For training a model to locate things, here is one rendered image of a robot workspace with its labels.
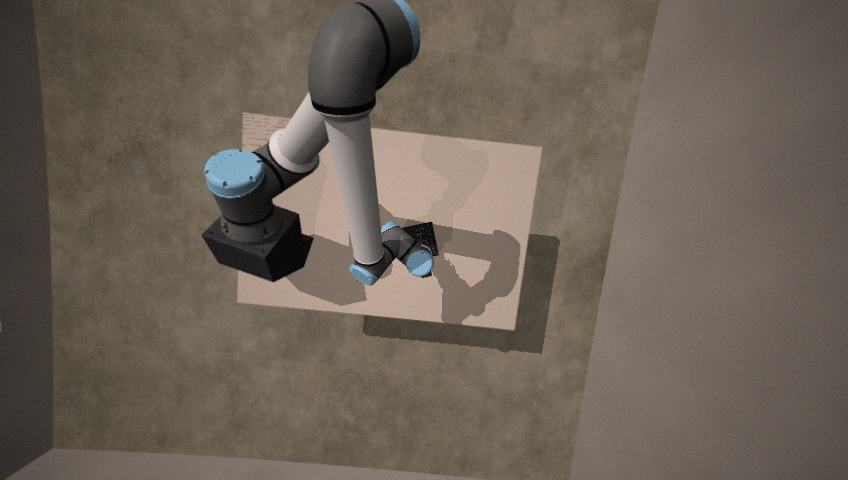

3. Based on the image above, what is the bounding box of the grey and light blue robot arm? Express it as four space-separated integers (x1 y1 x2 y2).
205 0 434 286

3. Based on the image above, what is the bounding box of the black lighting desk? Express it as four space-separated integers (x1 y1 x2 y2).
402 222 439 256

